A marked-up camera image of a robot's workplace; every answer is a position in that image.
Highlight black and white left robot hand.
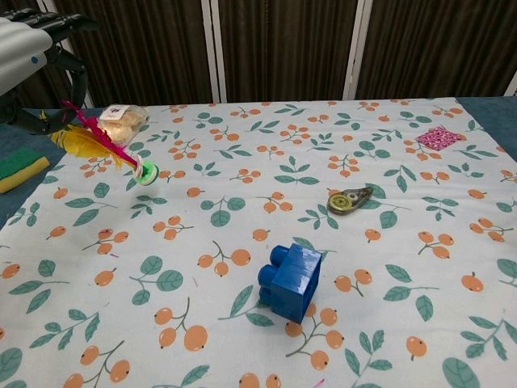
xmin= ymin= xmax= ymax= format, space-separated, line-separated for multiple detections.
xmin=0 ymin=10 xmax=100 ymax=137

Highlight red yellow feather toy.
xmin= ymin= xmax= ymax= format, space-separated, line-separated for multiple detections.
xmin=50 ymin=99 xmax=159 ymax=187

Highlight floral tablecloth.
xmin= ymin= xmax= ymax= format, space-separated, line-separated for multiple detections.
xmin=0 ymin=98 xmax=517 ymax=388

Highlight green and yellow sponge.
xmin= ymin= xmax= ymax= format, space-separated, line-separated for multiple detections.
xmin=0 ymin=147 xmax=50 ymax=194

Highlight clear bag of snacks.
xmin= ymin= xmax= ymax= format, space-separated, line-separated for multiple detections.
xmin=98 ymin=103 xmax=150 ymax=145

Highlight black folding screen white frames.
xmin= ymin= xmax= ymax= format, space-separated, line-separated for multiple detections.
xmin=0 ymin=0 xmax=517 ymax=109

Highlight transparent correction tape dispenser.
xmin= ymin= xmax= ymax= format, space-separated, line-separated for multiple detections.
xmin=326 ymin=186 xmax=375 ymax=217

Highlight blue plastic building block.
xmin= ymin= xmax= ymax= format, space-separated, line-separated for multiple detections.
xmin=257 ymin=242 xmax=323 ymax=325

